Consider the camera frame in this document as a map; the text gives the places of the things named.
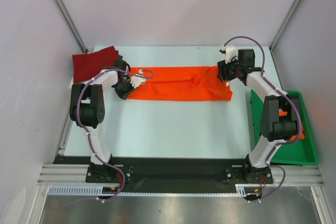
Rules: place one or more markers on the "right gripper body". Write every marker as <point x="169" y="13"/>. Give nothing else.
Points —
<point x="224" y="71"/>

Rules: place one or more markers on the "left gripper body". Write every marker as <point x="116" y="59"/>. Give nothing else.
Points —
<point x="123" y="88"/>

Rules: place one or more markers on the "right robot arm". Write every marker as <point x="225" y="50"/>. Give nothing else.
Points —
<point x="280" y="121"/>

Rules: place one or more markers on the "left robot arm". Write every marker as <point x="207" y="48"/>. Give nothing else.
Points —
<point x="87" y="110"/>

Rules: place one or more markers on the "folded dark green t-shirt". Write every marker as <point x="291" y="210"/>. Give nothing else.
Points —
<point x="120" y="57"/>

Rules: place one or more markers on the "folded red t-shirt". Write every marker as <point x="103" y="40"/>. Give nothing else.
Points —
<point x="86" y="66"/>

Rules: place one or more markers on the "green plastic bin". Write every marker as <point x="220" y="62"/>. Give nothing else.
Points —
<point x="301" y="153"/>

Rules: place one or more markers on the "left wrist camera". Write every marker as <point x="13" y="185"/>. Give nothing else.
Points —
<point x="138" y="79"/>

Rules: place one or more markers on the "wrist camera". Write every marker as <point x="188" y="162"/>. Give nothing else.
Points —
<point x="229" y="51"/>
<point x="138" y="79"/>

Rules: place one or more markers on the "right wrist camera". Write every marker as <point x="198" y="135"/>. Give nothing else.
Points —
<point x="229" y="51"/>

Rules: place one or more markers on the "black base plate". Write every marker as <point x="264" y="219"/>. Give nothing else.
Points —
<point x="171" y="175"/>

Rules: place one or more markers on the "aluminium frame rail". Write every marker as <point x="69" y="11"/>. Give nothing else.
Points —
<point x="59" y="174"/>

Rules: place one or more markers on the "right corner frame post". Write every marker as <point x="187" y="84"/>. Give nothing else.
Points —
<point x="285" y="23"/>

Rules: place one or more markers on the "corner frame post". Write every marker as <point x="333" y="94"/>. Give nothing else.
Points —
<point x="71" y="25"/>
<point x="285" y="23"/>

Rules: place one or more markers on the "grey cable duct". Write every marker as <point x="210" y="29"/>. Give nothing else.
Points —
<point x="70" y="190"/>

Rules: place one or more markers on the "left corner frame post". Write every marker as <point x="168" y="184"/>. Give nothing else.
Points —
<point x="71" y="25"/>

